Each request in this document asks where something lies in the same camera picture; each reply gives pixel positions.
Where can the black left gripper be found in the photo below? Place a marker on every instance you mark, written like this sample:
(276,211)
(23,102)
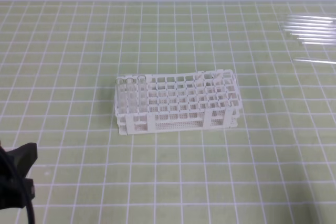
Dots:
(22,159)

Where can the clear glass test tube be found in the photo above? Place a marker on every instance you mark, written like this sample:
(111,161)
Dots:
(142,92)

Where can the green checkered tablecloth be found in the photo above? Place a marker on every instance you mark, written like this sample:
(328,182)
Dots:
(59,61)

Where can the glass test tube far left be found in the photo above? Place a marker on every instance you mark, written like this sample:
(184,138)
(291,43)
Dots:
(120,89)

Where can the white plastic test tube rack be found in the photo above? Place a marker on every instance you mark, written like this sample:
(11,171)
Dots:
(203,100)

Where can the glass test tube second row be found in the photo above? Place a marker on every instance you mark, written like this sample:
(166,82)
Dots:
(310,26)

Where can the glass test tube third row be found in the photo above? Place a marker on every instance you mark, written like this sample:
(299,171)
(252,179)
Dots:
(309,31)

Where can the glass test tube lone right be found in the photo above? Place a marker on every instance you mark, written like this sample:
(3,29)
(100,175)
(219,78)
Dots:
(316,61)

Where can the glass test tube top row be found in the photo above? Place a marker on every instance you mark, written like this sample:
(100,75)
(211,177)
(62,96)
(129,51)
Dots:
(314,19)

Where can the glass test tube fifth row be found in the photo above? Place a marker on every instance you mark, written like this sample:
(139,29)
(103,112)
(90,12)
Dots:
(317,41)

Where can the glass test tube fourth row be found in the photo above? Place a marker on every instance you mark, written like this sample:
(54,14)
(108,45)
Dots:
(314,36)

